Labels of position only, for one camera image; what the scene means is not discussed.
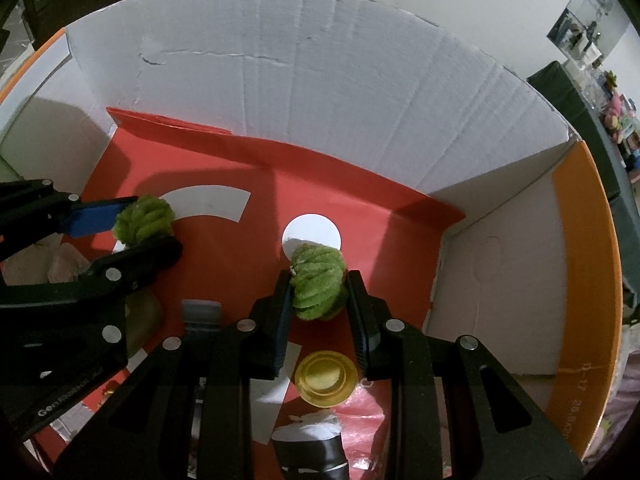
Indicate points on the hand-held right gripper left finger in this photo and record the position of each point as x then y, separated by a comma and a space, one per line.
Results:
281, 332

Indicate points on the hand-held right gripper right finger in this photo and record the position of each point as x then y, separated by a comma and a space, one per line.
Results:
361, 332

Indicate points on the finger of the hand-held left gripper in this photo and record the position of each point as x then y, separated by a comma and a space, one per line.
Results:
95, 217
135, 260

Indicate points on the green plush ball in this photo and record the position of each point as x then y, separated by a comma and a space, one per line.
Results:
317, 280
145, 220

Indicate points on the yellow bottle cap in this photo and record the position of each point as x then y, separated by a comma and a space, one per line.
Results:
325, 377

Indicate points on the black and white cloth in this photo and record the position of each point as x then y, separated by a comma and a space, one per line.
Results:
310, 452

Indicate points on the orange white cardboard box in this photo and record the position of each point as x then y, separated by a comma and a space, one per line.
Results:
350, 110

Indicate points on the dark door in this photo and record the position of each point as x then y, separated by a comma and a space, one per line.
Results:
45, 5

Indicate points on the dark green covered table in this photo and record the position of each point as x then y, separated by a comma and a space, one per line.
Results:
565, 105

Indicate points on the pink plush doll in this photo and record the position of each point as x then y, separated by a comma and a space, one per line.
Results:
614, 115

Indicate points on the wall mirror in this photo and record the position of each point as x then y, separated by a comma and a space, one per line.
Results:
585, 25

